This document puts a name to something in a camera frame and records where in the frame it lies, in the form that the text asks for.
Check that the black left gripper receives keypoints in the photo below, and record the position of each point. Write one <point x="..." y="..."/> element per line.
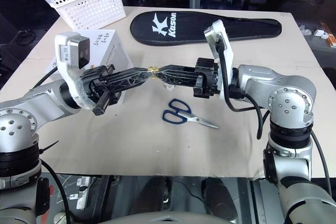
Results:
<point x="92" y="82"/>

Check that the gold coin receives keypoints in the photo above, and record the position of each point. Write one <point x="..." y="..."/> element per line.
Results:
<point x="152" y="68"/>

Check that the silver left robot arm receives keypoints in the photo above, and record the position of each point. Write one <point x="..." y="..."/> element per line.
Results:
<point x="39" y="98"/>

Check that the white perforated plastic basket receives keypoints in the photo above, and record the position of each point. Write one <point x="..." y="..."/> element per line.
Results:
<point x="89" y="6"/>

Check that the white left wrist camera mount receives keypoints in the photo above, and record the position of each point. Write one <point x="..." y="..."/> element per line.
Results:
<point x="61" y="51"/>

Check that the white power strip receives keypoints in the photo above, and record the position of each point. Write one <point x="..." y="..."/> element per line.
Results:
<point x="81" y="192"/>

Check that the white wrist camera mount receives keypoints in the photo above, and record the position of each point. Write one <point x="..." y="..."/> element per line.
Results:
<point x="61" y="51"/>
<point x="223" y="32"/>

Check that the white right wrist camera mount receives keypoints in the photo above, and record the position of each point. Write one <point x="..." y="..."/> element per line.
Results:
<point x="223" y="32"/>

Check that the white box with slot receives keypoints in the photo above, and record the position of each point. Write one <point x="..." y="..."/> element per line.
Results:
<point x="115" y="51"/>

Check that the dark rounded shape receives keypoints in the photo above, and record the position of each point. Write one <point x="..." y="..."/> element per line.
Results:
<point x="219" y="197"/>
<point x="155" y="195"/>

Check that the small boxes on floor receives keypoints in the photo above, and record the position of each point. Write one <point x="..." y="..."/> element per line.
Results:
<point x="323" y="35"/>

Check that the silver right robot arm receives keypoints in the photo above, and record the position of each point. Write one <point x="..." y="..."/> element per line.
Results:
<point x="262" y="77"/>

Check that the black Kason racket cover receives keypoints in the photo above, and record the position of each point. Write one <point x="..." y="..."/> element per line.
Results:
<point x="204" y="28"/>

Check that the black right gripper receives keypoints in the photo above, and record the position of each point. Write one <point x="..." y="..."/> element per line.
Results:
<point x="207" y="77"/>

